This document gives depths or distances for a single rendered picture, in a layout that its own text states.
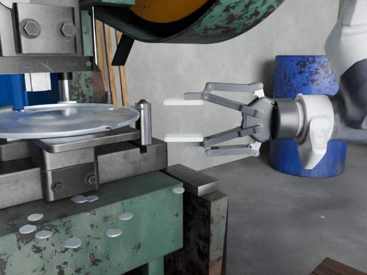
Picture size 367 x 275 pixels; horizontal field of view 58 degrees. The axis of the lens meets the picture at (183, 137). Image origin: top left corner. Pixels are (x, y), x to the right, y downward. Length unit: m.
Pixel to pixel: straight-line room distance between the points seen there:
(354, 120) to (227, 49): 2.14
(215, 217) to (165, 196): 0.11
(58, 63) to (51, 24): 0.08
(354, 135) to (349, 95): 0.09
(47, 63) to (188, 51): 1.80
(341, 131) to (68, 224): 0.48
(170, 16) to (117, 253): 0.57
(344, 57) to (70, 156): 0.48
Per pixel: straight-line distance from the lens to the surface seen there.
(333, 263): 1.04
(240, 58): 2.78
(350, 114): 0.60
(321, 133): 0.59
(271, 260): 1.63
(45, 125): 0.58
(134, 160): 0.70
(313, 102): 0.61
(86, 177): 0.63
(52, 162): 0.60
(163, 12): 0.91
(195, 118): 2.51
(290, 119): 0.59
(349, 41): 0.62
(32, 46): 0.64
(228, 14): 0.76
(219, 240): 0.71
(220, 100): 0.59
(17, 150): 0.69
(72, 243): 0.49
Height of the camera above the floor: 0.90
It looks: 14 degrees down
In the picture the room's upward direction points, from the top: straight up
